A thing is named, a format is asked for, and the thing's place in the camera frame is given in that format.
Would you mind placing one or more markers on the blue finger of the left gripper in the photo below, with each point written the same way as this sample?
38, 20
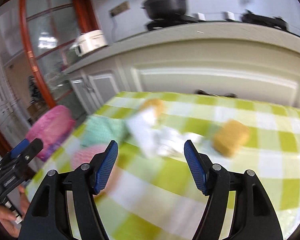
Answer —
19, 148

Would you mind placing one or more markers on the person's left hand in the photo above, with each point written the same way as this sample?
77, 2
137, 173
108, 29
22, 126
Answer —
7, 217

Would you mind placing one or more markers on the white tall wall cabinets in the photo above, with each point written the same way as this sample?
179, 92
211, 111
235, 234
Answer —
13, 121

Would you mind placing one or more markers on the black cooking pot with lid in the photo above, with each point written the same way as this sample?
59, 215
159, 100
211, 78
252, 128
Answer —
164, 9

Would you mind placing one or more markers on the white lower kitchen cabinets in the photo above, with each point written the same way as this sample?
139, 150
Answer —
250, 70

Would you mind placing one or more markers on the white foam sleeve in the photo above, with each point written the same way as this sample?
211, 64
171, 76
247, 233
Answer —
141, 127

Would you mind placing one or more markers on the black gas stove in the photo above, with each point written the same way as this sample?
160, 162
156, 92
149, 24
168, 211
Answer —
247, 17

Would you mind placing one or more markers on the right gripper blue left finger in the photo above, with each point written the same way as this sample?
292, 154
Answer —
103, 165

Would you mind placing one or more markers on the pink-bagged trash bin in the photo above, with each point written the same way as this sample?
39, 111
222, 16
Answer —
52, 129

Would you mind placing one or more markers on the gold wall power outlet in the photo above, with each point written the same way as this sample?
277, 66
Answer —
124, 6

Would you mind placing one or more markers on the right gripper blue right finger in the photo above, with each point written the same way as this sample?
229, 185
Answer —
196, 166

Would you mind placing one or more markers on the green patterned cleaning cloth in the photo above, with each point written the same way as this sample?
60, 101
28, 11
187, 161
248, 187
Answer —
102, 130

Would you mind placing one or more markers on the white electric rice cooker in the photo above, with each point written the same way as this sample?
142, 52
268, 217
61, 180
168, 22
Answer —
89, 41

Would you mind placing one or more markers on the yellow sponge piece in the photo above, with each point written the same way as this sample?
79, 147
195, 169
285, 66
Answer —
230, 138
157, 104

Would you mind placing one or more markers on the red wooden glass sliding door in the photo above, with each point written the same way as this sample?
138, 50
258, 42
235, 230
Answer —
35, 41

